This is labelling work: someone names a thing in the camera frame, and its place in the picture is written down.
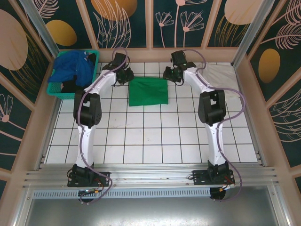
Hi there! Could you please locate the green t-shirt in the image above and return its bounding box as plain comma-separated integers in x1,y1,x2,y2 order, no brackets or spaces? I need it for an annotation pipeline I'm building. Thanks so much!
128,76,170,107

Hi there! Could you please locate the teal plastic laundry basket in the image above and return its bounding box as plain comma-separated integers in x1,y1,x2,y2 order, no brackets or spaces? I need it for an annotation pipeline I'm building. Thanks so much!
48,48,101,101

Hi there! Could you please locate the white folded t-shirt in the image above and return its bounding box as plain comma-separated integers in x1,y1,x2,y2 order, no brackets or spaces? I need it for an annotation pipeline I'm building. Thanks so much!
199,62,241,100

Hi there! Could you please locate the blue t-shirt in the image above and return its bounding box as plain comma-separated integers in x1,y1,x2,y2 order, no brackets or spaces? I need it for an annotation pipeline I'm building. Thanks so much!
48,49,95,88

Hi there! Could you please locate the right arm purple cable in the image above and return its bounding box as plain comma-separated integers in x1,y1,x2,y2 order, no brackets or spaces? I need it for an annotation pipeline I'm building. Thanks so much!
181,48,248,203

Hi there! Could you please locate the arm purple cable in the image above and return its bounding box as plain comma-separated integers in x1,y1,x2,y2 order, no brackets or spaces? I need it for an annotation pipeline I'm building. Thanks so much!
78,47,132,205
181,48,248,203

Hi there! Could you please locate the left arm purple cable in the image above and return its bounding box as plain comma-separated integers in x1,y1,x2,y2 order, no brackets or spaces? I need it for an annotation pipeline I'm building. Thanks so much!
78,47,132,205

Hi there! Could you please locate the aluminium corner post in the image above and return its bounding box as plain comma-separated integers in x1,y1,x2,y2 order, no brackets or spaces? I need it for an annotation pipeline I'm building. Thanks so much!
231,0,281,68
18,0,61,58

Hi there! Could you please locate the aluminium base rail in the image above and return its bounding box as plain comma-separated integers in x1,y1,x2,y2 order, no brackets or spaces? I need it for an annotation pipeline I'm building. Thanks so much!
22,163,279,189

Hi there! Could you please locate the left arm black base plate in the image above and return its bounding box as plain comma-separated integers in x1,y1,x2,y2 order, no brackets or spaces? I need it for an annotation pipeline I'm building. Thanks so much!
67,171,111,188

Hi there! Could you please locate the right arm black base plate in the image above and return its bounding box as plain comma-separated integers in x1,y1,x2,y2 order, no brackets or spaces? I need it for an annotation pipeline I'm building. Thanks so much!
192,169,236,187

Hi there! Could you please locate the slotted grey cable duct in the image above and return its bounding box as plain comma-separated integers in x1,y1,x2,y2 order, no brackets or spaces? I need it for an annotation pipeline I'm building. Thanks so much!
32,189,212,199

